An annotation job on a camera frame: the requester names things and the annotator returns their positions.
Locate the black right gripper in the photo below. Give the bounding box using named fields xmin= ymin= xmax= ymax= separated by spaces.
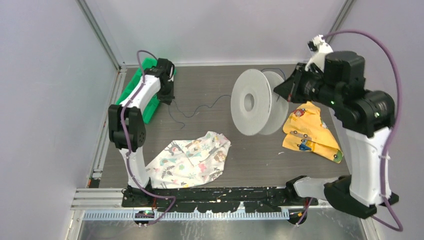
xmin=274 ymin=61 xmax=342 ymax=109

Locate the blue cable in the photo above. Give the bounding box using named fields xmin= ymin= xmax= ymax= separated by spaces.
xmin=167 ymin=67 xmax=287 ymax=130

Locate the white perforated cable spool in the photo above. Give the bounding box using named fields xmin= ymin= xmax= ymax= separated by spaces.
xmin=230 ymin=69 xmax=289 ymax=136

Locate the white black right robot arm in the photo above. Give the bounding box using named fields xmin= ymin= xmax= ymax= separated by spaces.
xmin=273 ymin=51 xmax=399 ymax=219

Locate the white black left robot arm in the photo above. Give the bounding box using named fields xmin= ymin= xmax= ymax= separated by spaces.
xmin=108 ymin=58 xmax=175 ymax=207

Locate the green plastic divided bin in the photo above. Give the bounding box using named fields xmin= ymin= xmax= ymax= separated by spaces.
xmin=116 ymin=57 xmax=176 ymax=124

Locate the yellow printed cloth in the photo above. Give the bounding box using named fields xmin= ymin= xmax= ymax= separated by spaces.
xmin=282 ymin=101 xmax=344 ymax=164

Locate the white patterned cloth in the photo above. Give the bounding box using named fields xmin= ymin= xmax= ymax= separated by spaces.
xmin=146 ymin=131 xmax=231 ymax=189

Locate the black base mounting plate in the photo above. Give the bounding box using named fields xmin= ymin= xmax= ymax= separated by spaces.
xmin=121 ymin=186 xmax=310 ymax=213

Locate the aluminium frame rail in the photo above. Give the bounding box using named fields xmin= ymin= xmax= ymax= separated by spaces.
xmin=70 ymin=188 xmax=123 ymax=210

